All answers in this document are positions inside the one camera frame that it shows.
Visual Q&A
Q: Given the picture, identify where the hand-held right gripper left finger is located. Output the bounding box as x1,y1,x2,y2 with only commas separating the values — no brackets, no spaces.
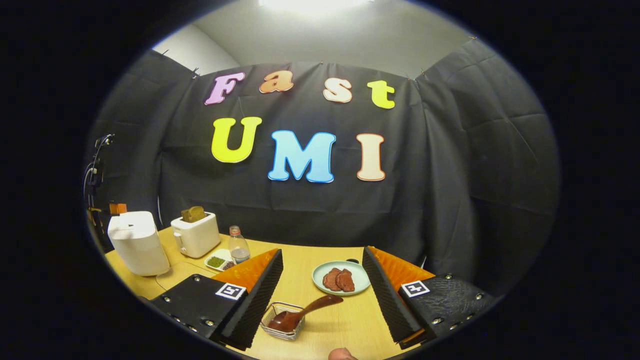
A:
150,248,284,351

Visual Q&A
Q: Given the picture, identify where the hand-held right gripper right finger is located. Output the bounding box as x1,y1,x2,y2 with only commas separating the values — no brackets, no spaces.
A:
361,246,496,350

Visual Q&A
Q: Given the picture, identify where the white rice cooker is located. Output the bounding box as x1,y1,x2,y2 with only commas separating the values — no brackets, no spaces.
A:
107,211,171,277

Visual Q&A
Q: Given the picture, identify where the brown wooden spoon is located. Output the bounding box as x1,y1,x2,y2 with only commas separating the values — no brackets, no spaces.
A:
267,294,344,333

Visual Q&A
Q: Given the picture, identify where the pale green plate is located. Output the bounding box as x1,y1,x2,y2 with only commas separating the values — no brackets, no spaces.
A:
312,260,371,296

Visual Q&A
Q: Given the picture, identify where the clear plastic bottle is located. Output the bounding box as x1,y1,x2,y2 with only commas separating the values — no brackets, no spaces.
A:
228,225,251,264

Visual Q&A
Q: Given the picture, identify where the white divided dish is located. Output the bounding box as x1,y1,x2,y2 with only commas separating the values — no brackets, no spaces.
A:
204,248,236,272

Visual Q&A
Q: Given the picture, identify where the white toaster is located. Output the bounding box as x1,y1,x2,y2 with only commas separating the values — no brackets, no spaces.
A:
170,212,221,259

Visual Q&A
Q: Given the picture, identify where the large ceiling light panel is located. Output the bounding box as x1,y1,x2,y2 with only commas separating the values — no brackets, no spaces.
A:
259,0,373,13

